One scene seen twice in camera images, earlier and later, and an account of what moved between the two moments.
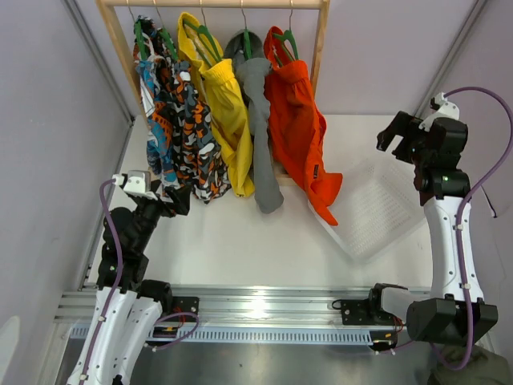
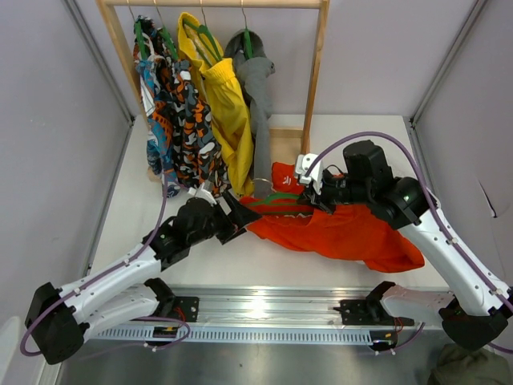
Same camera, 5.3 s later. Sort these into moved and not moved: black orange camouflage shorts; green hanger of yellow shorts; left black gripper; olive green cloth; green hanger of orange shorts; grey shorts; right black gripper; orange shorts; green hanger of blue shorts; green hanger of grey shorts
Moved: left black gripper; green hanger of orange shorts; right black gripper; orange shorts
Not moved: olive green cloth; green hanger of blue shorts; black orange camouflage shorts; green hanger of yellow shorts; green hanger of grey shorts; grey shorts
